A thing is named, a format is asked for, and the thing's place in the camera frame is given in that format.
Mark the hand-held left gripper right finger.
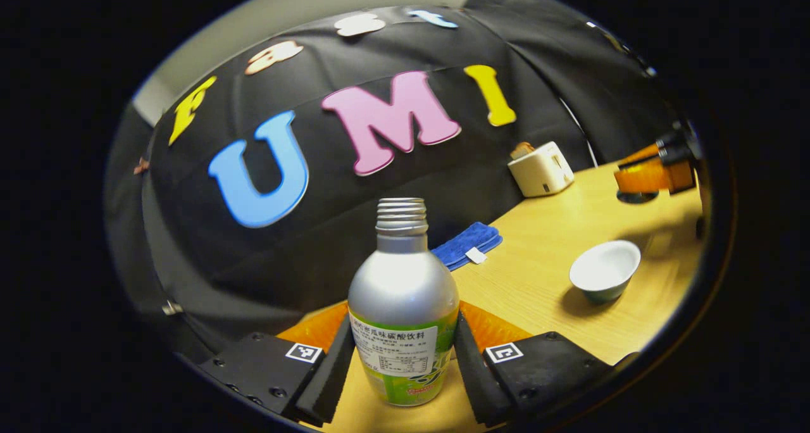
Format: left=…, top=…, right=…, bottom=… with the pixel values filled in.
left=452, top=300, right=627, bottom=429

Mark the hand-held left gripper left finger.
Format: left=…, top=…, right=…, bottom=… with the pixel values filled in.
left=196, top=300, right=356, bottom=429

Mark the teal teacup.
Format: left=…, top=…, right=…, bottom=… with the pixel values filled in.
left=569, top=240, right=642, bottom=305

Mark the silver green water bottle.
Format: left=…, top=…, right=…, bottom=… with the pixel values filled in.
left=347, top=198, right=461, bottom=407

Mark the white toaster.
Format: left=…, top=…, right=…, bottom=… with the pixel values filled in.
left=508, top=141, right=575, bottom=198

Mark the black backdrop cloth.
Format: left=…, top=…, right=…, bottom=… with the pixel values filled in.
left=104, top=0, right=681, bottom=358

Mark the blue folded towel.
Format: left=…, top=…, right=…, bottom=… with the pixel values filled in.
left=432, top=222, right=504, bottom=272

